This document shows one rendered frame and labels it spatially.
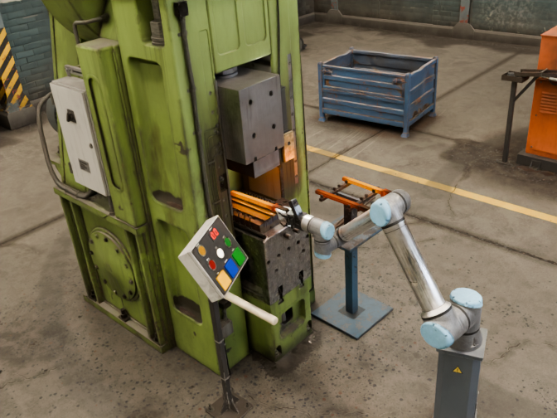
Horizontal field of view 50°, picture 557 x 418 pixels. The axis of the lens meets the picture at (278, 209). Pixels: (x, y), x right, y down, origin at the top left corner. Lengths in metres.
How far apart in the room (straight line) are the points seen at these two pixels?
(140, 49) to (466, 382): 2.27
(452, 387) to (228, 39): 2.06
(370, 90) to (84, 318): 4.04
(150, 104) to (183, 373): 1.68
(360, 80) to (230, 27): 4.00
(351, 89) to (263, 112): 3.99
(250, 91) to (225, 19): 0.36
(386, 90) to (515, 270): 2.87
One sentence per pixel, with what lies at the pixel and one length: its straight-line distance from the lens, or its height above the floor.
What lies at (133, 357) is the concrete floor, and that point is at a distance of 4.11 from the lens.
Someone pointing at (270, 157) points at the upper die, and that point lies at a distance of 3.22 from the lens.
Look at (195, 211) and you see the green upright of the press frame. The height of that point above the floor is 1.16.
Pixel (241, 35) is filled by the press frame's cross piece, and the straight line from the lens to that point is 3.12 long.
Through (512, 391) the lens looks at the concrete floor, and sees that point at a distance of 3.81.
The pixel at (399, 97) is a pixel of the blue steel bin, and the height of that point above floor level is 0.44.
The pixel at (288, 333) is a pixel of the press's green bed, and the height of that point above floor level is 0.15.
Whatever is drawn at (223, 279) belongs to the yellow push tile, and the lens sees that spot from 2.85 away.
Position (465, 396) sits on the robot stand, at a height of 0.32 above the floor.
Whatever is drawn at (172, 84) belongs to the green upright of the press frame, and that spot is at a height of 1.84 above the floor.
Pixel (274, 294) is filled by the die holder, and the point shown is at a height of 0.52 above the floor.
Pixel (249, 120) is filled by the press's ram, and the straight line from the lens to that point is 3.04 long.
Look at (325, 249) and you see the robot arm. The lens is 3.18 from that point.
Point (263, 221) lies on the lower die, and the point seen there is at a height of 0.98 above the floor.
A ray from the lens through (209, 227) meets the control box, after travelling 2.92.
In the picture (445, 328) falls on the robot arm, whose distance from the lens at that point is 2.82.
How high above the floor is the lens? 2.67
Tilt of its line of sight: 29 degrees down
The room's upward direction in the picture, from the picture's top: 5 degrees counter-clockwise
